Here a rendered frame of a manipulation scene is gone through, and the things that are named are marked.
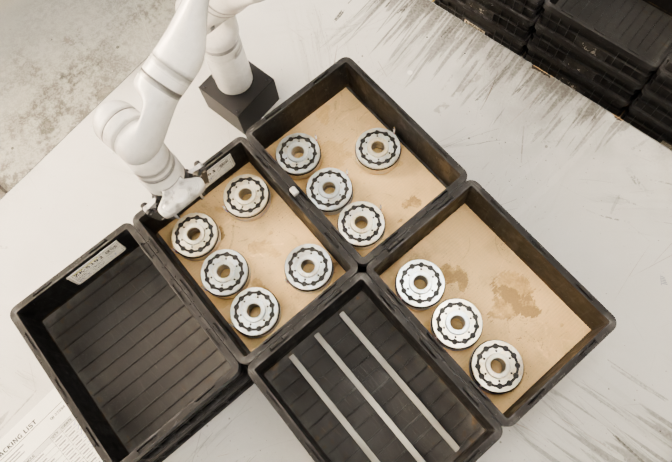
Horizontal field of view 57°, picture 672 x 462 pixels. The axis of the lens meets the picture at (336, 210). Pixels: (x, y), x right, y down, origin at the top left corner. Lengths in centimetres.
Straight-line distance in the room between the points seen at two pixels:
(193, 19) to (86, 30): 199
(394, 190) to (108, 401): 75
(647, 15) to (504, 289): 127
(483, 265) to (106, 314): 82
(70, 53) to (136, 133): 194
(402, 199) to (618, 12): 120
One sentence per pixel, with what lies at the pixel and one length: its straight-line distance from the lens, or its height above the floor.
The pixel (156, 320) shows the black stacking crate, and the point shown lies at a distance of 140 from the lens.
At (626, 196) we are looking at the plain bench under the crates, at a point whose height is 70.
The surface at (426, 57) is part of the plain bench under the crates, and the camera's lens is 172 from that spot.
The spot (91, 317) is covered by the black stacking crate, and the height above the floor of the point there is 83.
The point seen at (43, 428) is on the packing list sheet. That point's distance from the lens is 161.
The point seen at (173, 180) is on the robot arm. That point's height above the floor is 118.
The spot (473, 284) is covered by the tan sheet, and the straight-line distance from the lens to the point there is 135.
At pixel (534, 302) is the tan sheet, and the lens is 137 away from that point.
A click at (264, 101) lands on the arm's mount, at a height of 75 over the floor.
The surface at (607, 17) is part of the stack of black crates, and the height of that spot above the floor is 38.
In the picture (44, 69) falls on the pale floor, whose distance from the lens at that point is 287.
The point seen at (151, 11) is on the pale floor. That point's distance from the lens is 285.
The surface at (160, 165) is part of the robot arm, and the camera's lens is 103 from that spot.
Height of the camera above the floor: 213
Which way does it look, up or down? 70 degrees down
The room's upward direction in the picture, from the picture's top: 10 degrees counter-clockwise
